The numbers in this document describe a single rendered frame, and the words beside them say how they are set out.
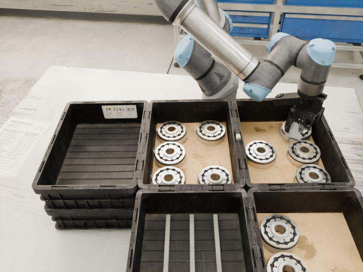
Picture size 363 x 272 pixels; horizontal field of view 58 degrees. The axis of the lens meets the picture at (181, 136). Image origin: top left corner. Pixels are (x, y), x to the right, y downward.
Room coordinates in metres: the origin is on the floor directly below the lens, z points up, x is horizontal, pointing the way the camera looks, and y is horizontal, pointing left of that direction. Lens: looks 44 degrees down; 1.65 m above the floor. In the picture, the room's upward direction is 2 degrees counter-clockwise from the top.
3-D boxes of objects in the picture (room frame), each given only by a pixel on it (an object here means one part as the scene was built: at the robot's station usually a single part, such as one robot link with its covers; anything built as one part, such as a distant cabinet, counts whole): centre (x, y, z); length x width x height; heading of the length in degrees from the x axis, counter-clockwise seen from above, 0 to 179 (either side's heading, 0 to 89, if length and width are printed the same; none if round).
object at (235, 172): (0.75, -0.03, 0.87); 0.40 x 0.30 x 0.11; 178
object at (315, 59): (0.81, -0.40, 1.15); 0.09 x 0.08 x 0.11; 38
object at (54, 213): (0.76, 0.27, 0.76); 0.40 x 0.30 x 0.12; 178
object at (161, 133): (0.86, 0.03, 0.86); 0.10 x 0.10 x 0.01
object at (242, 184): (0.75, -0.03, 0.92); 0.40 x 0.30 x 0.02; 178
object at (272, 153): (0.74, -0.26, 0.86); 0.10 x 0.10 x 0.01
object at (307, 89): (0.81, -0.40, 1.07); 0.08 x 0.08 x 0.05
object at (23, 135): (0.99, 0.72, 0.70); 0.33 x 0.23 x 0.01; 168
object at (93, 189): (0.76, 0.27, 0.92); 0.40 x 0.30 x 0.02; 178
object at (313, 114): (0.80, -0.40, 0.99); 0.09 x 0.08 x 0.12; 42
